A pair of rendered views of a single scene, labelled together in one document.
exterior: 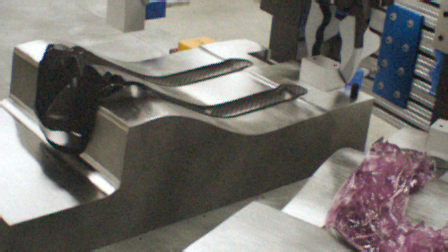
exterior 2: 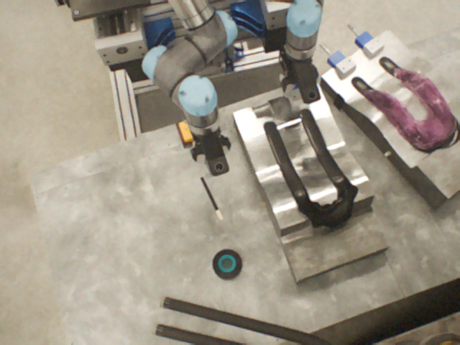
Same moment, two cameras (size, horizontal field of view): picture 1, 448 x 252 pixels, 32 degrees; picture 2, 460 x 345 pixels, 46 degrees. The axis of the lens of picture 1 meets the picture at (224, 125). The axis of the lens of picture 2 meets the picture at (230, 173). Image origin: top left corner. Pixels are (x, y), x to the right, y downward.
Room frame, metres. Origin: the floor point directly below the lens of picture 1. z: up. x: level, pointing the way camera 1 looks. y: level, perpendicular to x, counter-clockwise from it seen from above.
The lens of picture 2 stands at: (0.81, 0.60, 2.29)
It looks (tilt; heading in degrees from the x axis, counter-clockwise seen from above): 70 degrees down; 300
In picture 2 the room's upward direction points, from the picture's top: 9 degrees counter-clockwise
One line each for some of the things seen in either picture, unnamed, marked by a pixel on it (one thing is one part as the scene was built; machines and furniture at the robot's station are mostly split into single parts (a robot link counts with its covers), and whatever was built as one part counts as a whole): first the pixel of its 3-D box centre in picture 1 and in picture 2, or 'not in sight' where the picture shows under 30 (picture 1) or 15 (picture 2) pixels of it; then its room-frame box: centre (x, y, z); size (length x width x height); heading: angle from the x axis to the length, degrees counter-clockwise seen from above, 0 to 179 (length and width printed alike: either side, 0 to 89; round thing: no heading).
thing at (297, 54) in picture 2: not in sight; (300, 44); (0.99, -0.14, 1.13); 0.08 x 0.08 x 0.05
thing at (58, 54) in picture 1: (172, 77); (310, 164); (0.87, 0.07, 0.92); 0.35 x 0.16 x 0.09; 131
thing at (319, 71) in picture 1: (346, 76); (292, 85); (1.00, -0.16, 0.89); 0.13 x 0.05 x 0.05; 131
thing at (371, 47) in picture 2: not in sight; (362, 39); (0.86, -0.40, 0.86); 0.13 x 0.05 x 0.05; 148
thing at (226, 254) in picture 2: not in sight; (227, 264); (0.99, 0.38, 0.82); 0.08 x 0.08 x 0.04
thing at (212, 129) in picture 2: not in sight; (201, 118); (1.13, 0.14, 1.17); 0.08 x 0.08 x 0.05
